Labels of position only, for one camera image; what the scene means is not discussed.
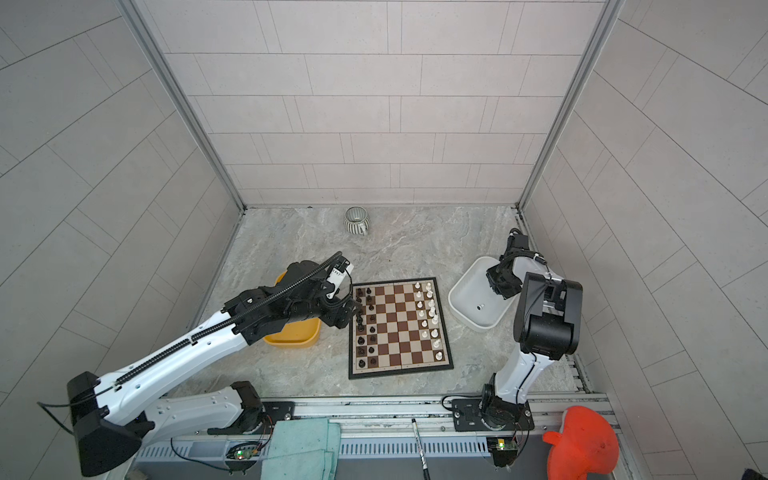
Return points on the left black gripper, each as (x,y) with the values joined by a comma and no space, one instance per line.
(346,318)

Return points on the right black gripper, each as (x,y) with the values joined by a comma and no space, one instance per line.
(494,274)

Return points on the yellow plastic tray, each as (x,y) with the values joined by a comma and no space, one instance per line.
(303,334)

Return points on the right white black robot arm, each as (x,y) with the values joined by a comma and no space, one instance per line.
(546,327)

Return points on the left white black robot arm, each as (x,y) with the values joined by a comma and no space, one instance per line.
(116,414)

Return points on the black chess pieces on board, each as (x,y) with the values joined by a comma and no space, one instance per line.
(366,331)

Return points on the white chess pieces on board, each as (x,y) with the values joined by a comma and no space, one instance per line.
(428,344)

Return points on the white plastic tray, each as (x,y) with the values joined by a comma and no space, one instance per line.
(473,289)

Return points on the white ribbed ceramic cup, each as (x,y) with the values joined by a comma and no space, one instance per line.
(357,221)

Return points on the brown white chessboard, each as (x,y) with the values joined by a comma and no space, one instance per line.
(394,349)

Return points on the green cloth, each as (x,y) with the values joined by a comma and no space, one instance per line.
(303,449)

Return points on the red plastic funnel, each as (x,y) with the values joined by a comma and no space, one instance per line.
(586,443)

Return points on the black pen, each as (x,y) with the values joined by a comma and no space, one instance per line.
(420,450)

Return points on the aluminium rail frame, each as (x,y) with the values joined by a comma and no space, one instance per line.
(377,440)

